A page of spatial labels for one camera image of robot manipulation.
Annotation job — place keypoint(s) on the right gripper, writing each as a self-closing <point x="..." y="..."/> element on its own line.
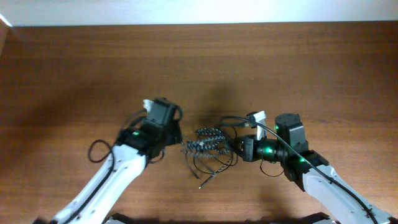
<point x="249" y="150"/>

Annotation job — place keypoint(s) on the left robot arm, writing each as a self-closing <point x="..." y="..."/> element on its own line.
<point x="137" y="144"/>

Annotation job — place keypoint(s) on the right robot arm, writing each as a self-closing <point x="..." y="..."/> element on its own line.
<point x="312" y="173"/>

